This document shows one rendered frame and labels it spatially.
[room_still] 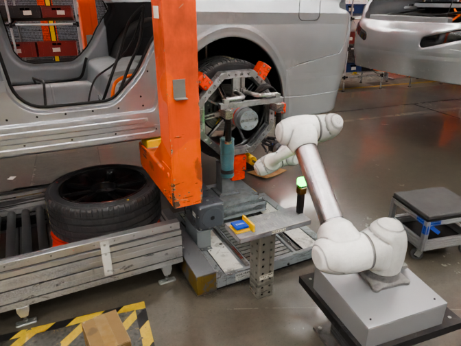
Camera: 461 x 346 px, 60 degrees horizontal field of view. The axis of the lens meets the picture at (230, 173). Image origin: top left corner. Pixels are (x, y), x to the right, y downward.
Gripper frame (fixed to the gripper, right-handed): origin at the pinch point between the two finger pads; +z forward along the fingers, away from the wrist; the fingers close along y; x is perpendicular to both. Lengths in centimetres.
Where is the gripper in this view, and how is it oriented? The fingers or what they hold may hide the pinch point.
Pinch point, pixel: (262, 139)
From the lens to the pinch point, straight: 276.6
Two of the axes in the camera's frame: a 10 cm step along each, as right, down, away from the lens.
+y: 6.3, -7.7, 0.0
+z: -4.4, -3.6, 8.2
